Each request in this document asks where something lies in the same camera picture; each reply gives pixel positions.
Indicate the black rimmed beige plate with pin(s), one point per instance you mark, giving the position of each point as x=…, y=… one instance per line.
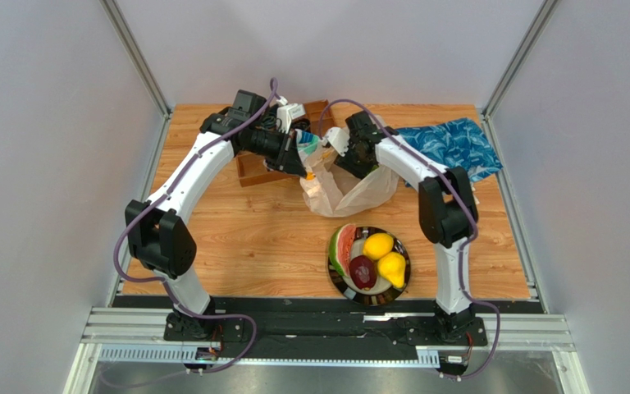
x=383, y=292

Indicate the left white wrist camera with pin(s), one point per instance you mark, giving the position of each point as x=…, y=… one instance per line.
x=286, y=113

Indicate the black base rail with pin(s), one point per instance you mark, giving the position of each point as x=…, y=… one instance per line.
x=331, y=329

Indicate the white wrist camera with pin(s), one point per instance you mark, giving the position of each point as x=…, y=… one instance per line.
x=286, y=113
x=337, y=138

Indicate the yellow fake pear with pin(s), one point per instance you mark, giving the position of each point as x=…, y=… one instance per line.
x=392, y=267

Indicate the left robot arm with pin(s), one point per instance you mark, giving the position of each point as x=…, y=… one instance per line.
x=156, y=229

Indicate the dark red fake apple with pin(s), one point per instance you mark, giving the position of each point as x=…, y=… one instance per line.
x=363, y=273

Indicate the fake watermelon slice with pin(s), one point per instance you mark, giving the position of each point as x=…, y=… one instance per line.
x=340, y=247

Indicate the translucent white plastic bag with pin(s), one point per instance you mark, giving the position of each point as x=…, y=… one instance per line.
x=332, y=192

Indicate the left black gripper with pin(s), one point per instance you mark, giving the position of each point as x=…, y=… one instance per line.
x=288, y=158

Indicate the blue patterned cloth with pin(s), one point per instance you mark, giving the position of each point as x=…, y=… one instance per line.
x=457, y=143

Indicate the brown wooden organizer tray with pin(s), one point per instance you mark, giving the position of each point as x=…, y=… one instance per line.
x=252, y=167

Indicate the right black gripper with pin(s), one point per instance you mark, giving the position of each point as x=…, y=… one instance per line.
x=349, y=151

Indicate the teal white sock bundle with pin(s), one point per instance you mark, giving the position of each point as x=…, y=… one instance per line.
x=306, y=143

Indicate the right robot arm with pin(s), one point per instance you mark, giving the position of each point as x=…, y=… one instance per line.
x=447, y=212

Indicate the yellow fake lemon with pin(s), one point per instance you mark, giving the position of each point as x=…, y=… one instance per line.
x=377, y=245

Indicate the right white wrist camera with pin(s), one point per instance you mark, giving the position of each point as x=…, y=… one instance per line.
x=337, y=138

